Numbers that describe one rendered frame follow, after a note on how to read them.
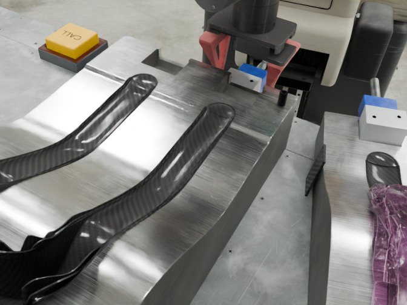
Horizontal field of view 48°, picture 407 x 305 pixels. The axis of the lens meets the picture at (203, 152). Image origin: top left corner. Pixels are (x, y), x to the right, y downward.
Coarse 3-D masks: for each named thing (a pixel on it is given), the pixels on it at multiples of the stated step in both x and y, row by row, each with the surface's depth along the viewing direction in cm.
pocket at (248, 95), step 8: (224, 80) 58; (216, 88) 57; (224, 88) 59; (232, 88) 59; (240, 88) 59; (248, 88) 59; (264, 88) 57; (232, 96) 59; (240, 96) 59; (248, 96) 59; (256, 96) 58
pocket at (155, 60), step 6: (150, 54) 61; (156, 54) 62; (144, 60) 60; (150, 60) 61; (156, 60) 63; (162, 60) 62; (168, 60) 62; (150, 66) 62; (156, 66) 63; (162, 66) 63; (168, 66) 62; (174, 66) 62; (180, 66) 61; (168, 72) 62; (174, 72) 62
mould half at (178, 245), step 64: (128, 64) 59; (192, 64) 59; (0, 128) 48; (64, 128) 51; (128, 128) 51; (256, 128) 51; (0, 192) 38; (64, 192) 40; (192, 192) 45; (256, 192) 55; (128, 256) 34; (192, 256) 39
